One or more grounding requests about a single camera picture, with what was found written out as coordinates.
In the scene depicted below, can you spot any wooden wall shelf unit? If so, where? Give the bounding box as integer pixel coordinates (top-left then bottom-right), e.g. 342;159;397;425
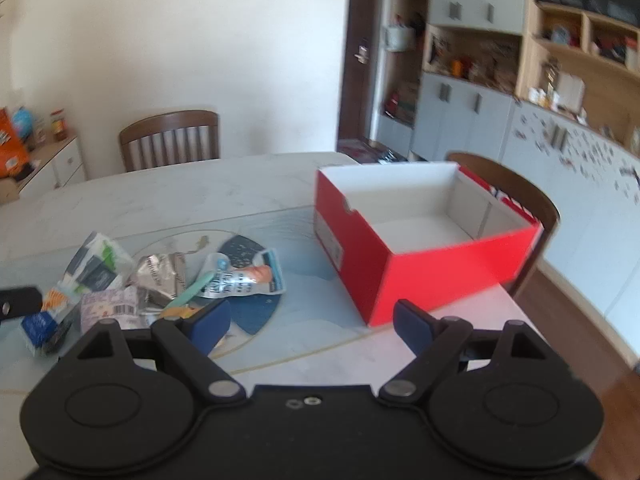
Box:
422;0;640;148

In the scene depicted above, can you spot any red door mat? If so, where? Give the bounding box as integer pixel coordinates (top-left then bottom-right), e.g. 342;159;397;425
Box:
337;137;396;162

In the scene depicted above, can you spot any tall wooden open shelf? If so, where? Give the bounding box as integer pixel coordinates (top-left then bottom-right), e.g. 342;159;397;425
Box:
381;0;432;128

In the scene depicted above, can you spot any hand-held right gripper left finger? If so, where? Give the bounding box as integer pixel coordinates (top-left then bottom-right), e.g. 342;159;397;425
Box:
59;299;247;404

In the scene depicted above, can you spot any white sideboard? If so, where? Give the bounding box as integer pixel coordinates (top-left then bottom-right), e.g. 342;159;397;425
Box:
0;135;88;206

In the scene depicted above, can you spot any white cabinet with stickers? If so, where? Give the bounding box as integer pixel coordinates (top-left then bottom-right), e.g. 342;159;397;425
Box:
500;100;640;366

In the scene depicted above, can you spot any grey lower cabinet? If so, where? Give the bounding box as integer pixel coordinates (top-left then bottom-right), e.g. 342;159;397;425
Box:
410;72;516;163

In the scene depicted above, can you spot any pink patterned packet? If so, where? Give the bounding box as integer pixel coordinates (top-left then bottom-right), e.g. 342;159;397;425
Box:
80;285;146;333

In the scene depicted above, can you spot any red cardboard shoe box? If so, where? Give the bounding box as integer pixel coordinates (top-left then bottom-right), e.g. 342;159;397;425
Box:
314;161;544;328

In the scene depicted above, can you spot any white rectangular container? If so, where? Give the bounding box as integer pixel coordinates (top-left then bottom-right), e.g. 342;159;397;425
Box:
555;72;586;108

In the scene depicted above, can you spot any silver foil packet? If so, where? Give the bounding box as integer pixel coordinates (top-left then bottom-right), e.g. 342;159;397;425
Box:
131;252;188;306

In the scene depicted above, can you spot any white pouch with orange print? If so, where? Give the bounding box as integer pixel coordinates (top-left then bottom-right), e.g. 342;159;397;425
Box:
197;248;288;301

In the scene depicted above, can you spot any brown wooden slatted chair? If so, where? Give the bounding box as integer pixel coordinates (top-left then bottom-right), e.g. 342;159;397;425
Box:
445;151;561;298
118;110;221;173

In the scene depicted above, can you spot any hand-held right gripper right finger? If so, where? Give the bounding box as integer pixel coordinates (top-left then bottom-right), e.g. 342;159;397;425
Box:
378;299;568;406

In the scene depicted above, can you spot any orange and white packet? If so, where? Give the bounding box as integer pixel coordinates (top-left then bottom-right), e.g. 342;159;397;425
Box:
42;282;81;316

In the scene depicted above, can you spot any orange cereal box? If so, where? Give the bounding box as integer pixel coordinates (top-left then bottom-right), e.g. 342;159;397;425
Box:
0;106;28;178

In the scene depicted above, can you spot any brown door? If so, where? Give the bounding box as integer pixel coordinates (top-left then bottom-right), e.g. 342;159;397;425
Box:
340;0;386;141

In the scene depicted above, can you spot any small blue box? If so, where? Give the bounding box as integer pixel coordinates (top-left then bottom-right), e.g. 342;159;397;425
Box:
21;310;76;356

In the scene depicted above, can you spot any white tissue paper pack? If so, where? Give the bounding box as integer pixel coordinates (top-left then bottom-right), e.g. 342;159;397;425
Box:
64;231;135;293

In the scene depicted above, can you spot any mint green stick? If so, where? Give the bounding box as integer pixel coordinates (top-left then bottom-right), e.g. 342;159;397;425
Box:
159;272;213;318

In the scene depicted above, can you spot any white storage bucket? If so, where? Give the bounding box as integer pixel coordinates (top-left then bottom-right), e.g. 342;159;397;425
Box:
385;25;416;53

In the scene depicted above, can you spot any white marble desktop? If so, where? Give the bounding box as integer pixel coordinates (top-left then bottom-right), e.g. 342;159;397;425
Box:
0;151;541;411

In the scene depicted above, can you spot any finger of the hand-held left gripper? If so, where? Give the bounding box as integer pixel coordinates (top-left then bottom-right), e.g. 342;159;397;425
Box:
0;286;42;322

